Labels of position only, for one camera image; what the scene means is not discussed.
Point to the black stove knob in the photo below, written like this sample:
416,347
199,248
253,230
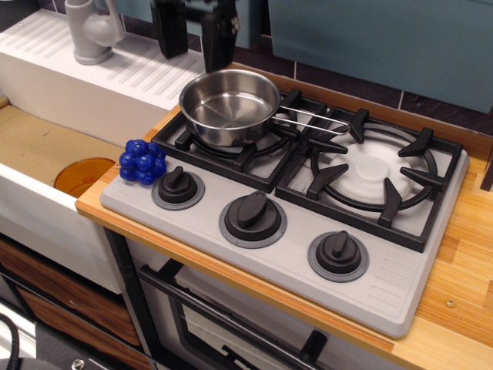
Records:
338,257
178,190
253,221

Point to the teal cabinet left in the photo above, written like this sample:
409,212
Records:
138,20

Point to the lower wooden drawer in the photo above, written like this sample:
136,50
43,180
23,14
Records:
104,346

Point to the white right burner plate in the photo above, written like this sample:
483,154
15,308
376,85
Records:
369,164

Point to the black burner grate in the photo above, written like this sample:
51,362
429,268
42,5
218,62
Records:
261,173
409,223

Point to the black right stove knob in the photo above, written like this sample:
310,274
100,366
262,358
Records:
338,257

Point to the grey toy stove top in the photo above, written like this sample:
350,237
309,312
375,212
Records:
385,298

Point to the white toy sink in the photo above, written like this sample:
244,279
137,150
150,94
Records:
54,112

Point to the black middle stove knob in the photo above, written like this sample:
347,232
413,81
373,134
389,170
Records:
253,221

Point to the wooden drawer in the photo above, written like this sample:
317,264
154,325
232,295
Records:
78,294
104,346

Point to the stainless steel pan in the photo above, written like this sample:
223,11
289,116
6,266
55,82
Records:
234,107

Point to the black left stove knob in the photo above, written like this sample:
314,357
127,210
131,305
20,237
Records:
178,190

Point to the teal cabinet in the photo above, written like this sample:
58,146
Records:
138,20
438,49

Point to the black left burner grate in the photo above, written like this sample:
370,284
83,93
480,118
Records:
261,173

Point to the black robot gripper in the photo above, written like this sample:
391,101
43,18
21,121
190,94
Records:
219,30

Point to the black right burner grate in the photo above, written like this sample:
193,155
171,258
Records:
409,223

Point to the blue toy blueberry cluster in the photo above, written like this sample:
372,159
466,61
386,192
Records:
142,162

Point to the grey toy faucet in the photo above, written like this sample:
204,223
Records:
93,35

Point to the teal cabinet right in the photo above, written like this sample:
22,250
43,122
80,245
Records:
438,49

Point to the upper wooden drawer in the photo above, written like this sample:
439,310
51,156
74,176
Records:
78,294

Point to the oven door with handle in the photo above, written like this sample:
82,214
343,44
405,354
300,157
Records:
214,326

